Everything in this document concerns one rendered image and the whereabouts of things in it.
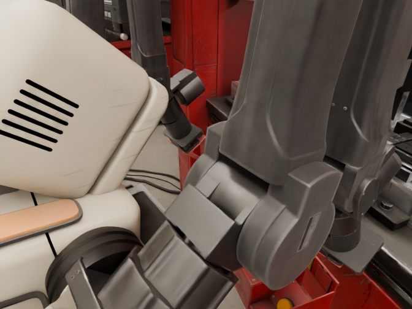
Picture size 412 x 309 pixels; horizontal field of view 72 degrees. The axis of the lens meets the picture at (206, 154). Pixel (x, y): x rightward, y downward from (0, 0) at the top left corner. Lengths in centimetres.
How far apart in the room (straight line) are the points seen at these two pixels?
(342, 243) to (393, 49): 26
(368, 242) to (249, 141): 32
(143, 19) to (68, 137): 37
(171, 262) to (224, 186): 7
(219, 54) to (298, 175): 133
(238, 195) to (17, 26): 19
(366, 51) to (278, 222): 15
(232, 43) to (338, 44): 133
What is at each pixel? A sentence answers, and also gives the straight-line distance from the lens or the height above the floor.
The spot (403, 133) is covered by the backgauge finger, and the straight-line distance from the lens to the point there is 105.
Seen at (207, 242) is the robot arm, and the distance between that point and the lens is 20.
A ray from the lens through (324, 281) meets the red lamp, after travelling 77.
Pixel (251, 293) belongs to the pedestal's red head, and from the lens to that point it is 78.
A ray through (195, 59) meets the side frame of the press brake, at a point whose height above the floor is 108.
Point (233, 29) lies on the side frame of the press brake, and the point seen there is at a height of 121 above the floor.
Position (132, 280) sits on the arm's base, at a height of 123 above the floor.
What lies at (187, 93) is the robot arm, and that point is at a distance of 66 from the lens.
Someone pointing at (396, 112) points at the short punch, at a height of 112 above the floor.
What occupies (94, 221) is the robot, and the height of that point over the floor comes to 122.
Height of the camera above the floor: 140
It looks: 31 degrees down
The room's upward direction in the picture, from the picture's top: straight up
